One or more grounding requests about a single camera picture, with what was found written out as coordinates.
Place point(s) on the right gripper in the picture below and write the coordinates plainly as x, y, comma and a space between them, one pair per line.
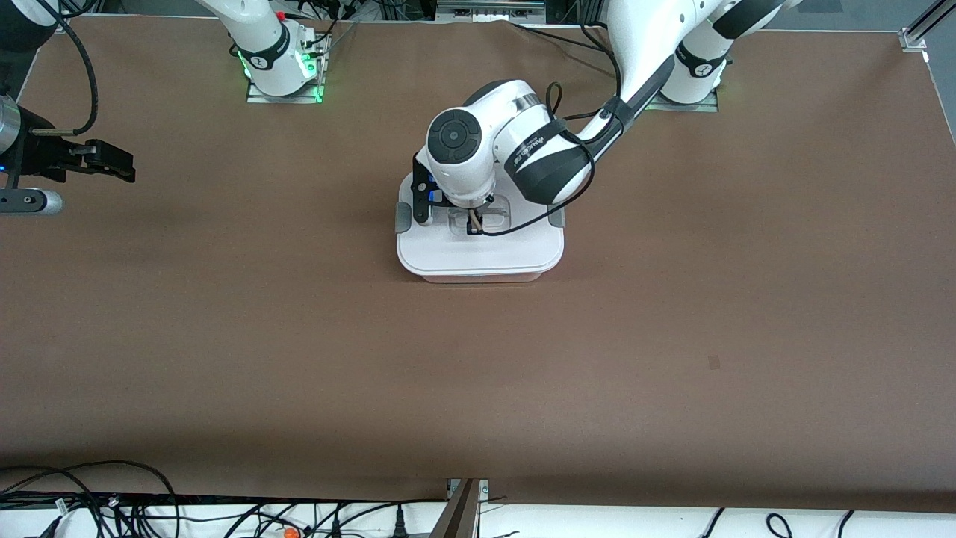
39, 155

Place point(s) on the white box lid grey latches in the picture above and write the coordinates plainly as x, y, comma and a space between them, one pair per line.
478, 258

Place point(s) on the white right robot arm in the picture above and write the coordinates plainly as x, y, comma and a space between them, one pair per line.
269, 52

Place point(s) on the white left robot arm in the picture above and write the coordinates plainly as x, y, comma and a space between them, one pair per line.
545, 149

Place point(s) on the translucent pink plastic box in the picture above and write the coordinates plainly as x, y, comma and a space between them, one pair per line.
485, 279

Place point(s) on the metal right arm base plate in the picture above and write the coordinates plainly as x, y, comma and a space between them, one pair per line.
317, 75

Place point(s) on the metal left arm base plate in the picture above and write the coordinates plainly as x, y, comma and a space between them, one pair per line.
702, 107

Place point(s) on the aluminium profile post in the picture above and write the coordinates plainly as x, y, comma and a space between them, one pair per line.
463, 515

